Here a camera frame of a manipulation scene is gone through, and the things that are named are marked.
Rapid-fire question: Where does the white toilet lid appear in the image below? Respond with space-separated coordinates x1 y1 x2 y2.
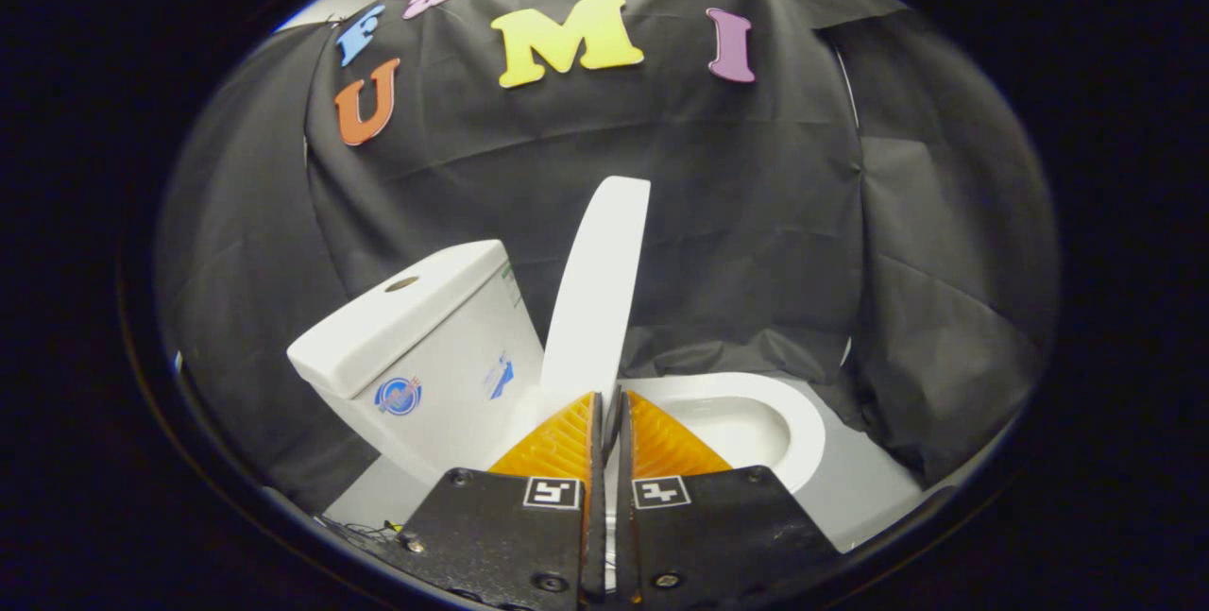
540 176 653 414

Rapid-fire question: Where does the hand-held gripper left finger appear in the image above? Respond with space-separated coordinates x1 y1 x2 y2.
397 391 605 607

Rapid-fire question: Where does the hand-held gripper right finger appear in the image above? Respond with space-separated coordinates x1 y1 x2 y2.
614 389 842 607

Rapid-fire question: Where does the white ceramic toilet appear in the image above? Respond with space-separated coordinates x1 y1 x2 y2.
286 240 827 499

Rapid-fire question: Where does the black backdrop cloth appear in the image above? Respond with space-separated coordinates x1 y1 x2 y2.
156 0 1059 513

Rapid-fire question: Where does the white toilet tank cover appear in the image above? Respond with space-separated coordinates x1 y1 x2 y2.
286 240 511 399

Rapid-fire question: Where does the thin black cable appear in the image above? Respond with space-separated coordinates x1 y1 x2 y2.
321 517 409 544

